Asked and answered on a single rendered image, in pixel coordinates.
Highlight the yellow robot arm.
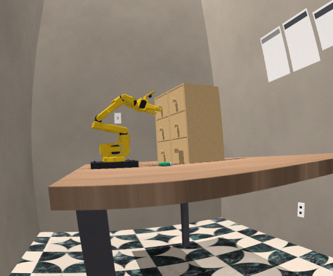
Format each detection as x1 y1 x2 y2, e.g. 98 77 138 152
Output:
92 94 137 162

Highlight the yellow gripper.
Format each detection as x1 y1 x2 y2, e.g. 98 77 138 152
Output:
133 91 162 114

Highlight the tan wooden chest of drawers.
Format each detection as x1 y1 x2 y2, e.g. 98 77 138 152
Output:
154 83 224 164

